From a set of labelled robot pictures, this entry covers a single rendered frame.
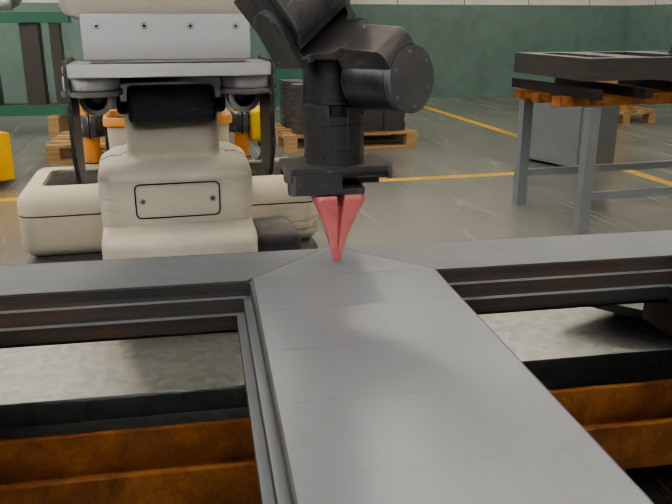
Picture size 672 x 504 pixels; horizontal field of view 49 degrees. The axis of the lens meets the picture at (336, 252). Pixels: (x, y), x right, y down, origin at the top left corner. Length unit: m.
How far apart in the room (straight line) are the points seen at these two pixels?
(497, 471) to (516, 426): 0.05
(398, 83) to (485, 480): 0.34
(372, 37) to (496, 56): 10.86
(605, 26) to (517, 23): 1.46
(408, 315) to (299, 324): 0.09
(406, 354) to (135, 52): 0.64
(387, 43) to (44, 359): 0.62
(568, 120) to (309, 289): 5.29
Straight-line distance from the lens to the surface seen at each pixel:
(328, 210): 0.69
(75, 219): 1.38
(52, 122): 7.72
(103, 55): 1.05
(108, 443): 0.75
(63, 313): 0.71
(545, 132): 6.06
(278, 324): 0.60
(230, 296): 0.71
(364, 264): 0.74
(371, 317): 0.61
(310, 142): 0.70
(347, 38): 0.65
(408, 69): 0.64
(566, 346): 1.03
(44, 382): 0.96
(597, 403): 0.84
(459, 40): 11.24
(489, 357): 0.55
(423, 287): 0.68
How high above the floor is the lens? 1.09
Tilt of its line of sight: 17 degrees down
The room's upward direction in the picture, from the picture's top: straight up
